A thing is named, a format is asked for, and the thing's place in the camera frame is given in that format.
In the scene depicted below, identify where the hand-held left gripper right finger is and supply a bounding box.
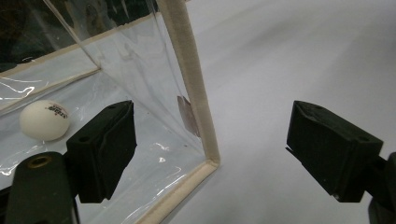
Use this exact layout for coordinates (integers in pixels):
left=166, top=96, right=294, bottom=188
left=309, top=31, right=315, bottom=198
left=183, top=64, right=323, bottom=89
left=286, top=100, right=384, bottom=203

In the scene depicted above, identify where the white table tennis ball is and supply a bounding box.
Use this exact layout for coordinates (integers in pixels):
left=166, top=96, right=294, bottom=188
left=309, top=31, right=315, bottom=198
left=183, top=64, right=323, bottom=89
left=19, top=99, right=71, bottom=142

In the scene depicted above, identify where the clear plastic bag beige trim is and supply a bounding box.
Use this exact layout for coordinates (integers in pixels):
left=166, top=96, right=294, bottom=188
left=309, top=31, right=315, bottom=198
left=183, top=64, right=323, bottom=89
left=0, top=0, right=221, bottom=224

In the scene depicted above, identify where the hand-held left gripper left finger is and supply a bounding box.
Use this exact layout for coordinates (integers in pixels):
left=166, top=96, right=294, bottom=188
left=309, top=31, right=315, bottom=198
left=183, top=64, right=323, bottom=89
left=65, top=100, right=137, bottom=204

